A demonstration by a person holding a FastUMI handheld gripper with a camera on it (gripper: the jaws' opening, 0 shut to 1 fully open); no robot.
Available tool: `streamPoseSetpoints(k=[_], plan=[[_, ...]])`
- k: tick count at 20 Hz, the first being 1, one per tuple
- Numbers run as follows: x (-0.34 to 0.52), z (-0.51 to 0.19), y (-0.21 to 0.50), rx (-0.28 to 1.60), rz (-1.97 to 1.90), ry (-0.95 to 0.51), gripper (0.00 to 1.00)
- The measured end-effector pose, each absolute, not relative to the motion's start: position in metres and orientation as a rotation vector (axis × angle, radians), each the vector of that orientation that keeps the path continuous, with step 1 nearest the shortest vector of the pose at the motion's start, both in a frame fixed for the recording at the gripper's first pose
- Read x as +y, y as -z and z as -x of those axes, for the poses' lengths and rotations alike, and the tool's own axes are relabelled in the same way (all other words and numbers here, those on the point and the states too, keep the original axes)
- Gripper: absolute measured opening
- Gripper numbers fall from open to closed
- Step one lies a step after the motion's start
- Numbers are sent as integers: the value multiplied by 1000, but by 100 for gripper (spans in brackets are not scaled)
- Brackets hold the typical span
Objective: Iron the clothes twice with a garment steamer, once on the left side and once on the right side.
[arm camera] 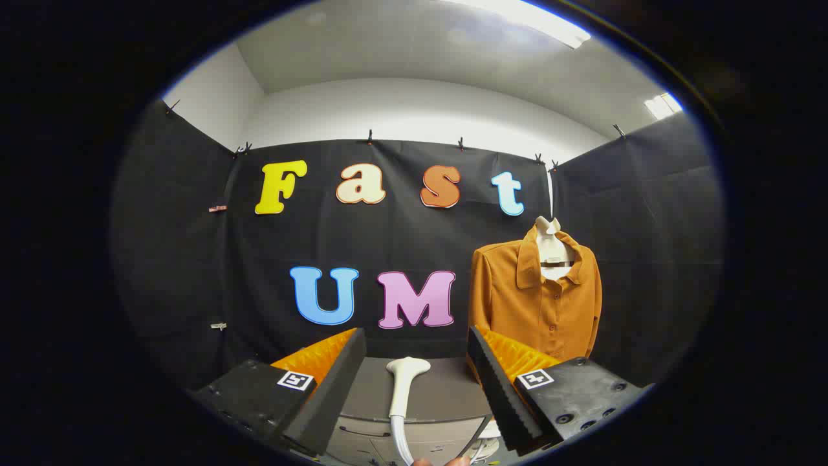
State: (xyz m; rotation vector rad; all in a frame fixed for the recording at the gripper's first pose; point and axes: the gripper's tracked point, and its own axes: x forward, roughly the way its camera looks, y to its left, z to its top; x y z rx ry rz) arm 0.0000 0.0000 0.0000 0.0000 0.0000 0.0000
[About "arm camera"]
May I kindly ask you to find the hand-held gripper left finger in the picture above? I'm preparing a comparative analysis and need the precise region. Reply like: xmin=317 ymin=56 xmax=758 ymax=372
xmin=188 ymin=327 xmax=367 ymax=457

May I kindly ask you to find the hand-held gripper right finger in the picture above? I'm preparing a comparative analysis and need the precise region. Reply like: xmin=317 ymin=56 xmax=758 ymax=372
xmin=467 ymin=325 xmax=654 ymax=454

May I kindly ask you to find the white garment steamer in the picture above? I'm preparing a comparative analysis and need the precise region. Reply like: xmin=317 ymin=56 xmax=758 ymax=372
xmin=386 ymin=357 xmax=431 ymax=466

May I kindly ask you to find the orange button shirt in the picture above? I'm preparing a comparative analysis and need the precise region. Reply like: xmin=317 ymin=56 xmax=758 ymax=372
xmin=468 ymin=225 xmax=603 ymax=363

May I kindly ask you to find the white clothes hanger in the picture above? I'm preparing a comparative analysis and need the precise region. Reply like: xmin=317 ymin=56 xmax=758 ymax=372
xmin=534 ymin=216 xmax=576 ymax=282

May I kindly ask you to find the row of black cloth clips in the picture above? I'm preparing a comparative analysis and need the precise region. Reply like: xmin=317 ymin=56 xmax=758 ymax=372
xmin=165 ymin=99 xmax=627 ymax=173

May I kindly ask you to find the small ceiling light panel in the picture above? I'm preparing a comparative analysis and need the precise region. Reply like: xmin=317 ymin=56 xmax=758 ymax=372
xmin=644 ymin=93 xmax=684 ymax=121

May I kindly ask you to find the long ceiling light panel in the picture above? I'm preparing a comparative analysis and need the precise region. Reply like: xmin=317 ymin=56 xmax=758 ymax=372
xmin=446 ymin=0 xmax=591 ymax=50

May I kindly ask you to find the black cable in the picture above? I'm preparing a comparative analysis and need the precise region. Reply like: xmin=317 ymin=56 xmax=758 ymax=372
xmin=458 ymin=414 xmax=494 ymax=460

